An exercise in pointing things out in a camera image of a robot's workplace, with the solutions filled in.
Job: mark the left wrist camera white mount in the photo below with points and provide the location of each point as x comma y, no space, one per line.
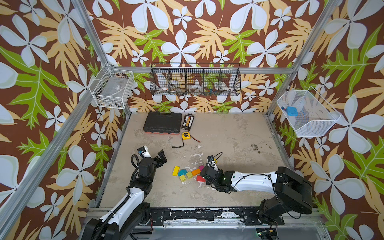
144,152

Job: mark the black wire basket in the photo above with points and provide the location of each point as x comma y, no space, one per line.
208,79

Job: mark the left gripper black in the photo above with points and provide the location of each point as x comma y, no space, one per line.
163,159

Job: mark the orange block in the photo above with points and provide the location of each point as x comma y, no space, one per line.
196,172

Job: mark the white wire basket left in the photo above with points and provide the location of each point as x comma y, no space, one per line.
112,87

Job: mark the yellow rectangular block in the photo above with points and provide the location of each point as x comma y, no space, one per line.
176,171

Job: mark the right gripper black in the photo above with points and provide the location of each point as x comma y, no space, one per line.
208,173

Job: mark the black tool case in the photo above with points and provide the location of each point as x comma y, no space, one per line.
163,123

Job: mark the red flat block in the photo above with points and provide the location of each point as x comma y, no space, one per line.
200,179

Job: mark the teal block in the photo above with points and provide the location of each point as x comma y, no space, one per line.
182,172

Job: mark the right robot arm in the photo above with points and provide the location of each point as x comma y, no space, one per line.
291,192

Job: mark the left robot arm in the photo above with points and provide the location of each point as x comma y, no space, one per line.
132,209

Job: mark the yellow tape measure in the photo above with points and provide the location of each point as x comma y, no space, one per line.
185,136

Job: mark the white mesh basket right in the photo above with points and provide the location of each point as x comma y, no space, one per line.
316,115

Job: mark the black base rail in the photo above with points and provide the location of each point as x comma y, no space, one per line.
204,214

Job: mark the blue object in basket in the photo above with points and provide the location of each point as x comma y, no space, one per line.
292,111

